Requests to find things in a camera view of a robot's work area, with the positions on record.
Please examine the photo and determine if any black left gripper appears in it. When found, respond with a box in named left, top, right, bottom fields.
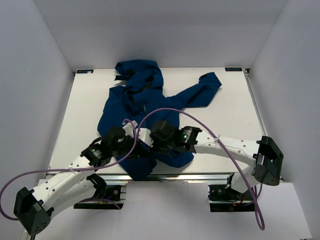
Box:
left=111, top=135, right=150, bottom=161

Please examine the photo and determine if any blue zip-up jacket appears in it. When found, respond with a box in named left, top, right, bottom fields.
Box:
left=96, top=58, right=223, bottom=181

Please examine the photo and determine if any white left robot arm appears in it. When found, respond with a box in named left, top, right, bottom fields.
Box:
left=13, top=123, right=153, bottom=237

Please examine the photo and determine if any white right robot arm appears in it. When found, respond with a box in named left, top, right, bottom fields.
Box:
left=149, top=120, right=284, bottom=200

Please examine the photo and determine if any left blue table label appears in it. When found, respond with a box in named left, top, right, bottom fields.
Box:
left=76, top=69, right=94, bottom=74

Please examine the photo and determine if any blue table label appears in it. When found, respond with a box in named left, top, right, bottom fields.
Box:
left=224, top=67, right=243, bottom=72
left=76, top=69, right=94, bottom=74

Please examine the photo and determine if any right blue table label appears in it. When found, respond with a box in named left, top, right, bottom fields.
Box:
left=224, top=67, right=243, bottom=72

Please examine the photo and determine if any aluminium table front rail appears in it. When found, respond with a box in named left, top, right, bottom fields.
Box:
left=100, top=173, right=230, bottom=182

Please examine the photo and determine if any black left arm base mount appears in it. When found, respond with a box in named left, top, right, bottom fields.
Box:
left=73, top=173, right=127, bottom=210

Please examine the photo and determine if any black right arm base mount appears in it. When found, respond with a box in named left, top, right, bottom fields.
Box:
left=207, top=173, right=255, bottom=213

